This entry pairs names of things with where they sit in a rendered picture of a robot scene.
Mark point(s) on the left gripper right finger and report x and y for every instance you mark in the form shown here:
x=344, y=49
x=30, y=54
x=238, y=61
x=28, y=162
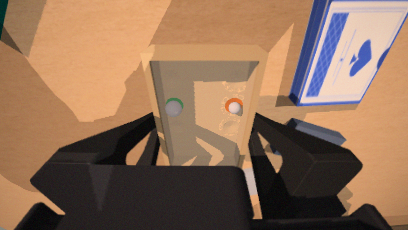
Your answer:
x=310, y=166

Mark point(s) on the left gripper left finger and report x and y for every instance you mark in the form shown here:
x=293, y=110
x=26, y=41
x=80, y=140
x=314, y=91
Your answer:
x=112, y=146

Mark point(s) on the blue and white cardboard box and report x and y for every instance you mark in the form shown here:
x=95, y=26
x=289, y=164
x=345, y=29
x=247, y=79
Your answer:
x=344, y=46

